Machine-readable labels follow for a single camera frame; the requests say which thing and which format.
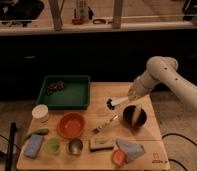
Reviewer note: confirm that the brown grapes bunch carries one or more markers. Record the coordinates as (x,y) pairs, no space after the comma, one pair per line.
(54,86)

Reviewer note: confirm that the red object on shelf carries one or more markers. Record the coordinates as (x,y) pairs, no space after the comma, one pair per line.
(76,21)

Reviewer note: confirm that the yellow banana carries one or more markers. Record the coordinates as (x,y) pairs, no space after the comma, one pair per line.
(136,114)

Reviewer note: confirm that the black office chair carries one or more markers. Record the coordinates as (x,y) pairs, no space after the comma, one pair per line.
(21,12)

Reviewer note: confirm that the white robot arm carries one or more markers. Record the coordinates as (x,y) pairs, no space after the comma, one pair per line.
(164,70)

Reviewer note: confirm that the black pole stand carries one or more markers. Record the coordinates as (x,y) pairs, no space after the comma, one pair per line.
(9,158)

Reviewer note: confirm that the black bowl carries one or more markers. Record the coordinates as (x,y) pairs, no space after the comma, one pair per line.
(128,113)

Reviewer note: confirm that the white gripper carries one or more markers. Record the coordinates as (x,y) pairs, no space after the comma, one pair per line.
(141,86)

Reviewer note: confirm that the white handled dish brush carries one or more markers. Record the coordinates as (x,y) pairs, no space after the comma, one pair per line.
(112,103)

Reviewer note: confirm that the blue sponge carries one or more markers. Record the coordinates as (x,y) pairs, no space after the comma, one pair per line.
(33,146)

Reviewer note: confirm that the white round container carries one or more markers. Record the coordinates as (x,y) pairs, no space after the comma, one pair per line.
(40,113)

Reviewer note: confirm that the blue grey cloth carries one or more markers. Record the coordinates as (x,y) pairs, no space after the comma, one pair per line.
(131,150)

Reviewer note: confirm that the white bottle on shelf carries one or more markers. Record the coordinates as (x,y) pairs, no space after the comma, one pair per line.
(83,10)

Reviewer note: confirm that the small metal cup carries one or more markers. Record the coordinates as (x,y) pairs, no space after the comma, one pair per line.
(75,146)

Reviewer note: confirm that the green pea pod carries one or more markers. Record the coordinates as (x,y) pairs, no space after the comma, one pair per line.
(43,131)

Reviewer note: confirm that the metal fork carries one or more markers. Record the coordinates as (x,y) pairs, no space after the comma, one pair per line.
(102,126)

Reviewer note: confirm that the red bowl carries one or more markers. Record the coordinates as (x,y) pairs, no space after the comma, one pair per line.
(71,125)

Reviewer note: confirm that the small green cup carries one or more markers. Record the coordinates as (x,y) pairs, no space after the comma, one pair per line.
(52,146)

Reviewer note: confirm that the green plastic tray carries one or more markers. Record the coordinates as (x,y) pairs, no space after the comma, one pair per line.
(74,96)

